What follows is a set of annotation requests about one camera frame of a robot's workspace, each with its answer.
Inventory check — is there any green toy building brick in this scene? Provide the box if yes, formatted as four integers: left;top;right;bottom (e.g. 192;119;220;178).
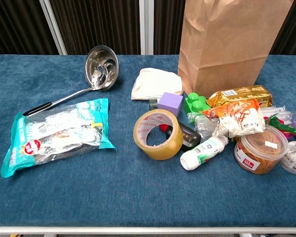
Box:
184;92;210;124

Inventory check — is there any bundle of clear straws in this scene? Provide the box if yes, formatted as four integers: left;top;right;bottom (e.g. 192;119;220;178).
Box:
194;105;293;139

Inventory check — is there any orange white noodle packet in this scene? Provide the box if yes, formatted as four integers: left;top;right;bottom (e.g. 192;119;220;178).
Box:
201;98;266;138

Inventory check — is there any gold foil biscuit packet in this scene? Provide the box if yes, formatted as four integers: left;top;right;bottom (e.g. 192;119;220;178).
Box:
206;84;274;112

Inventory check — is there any clear tub of rubber bands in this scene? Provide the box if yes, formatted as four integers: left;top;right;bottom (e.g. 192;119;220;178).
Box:
234;124;289;175

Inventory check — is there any purple foam cube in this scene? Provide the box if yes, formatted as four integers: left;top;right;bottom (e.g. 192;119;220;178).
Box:
157;92;184;119

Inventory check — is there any brown packing tape roll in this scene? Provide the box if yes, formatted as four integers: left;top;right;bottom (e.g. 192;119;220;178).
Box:
133;109;184;160

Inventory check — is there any cream cloth pouch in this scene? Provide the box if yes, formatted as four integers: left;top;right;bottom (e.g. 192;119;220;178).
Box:
131;67;184;101

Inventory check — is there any white plastic bottle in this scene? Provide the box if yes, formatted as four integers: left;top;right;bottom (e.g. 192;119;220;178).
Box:
180;135;229;171

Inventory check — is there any teal frozen food packet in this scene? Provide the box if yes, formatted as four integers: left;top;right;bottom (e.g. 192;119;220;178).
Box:
0;98;117;178

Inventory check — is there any brown paper carrier bag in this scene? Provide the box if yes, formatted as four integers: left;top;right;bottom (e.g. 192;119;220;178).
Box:
177;0;295;98

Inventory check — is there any clear tub of paper clips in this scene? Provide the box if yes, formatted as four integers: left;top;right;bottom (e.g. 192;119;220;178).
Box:
279;141;296;175

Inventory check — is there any steel ladle black handle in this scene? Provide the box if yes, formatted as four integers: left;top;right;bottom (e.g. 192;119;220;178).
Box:
22;45;119;117

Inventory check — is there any aluminium frame post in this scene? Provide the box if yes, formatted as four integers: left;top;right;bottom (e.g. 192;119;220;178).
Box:
139;0;155;55
38;0;68;55

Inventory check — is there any white metal table frame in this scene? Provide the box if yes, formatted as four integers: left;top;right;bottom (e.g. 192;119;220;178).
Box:
0;226;296;237

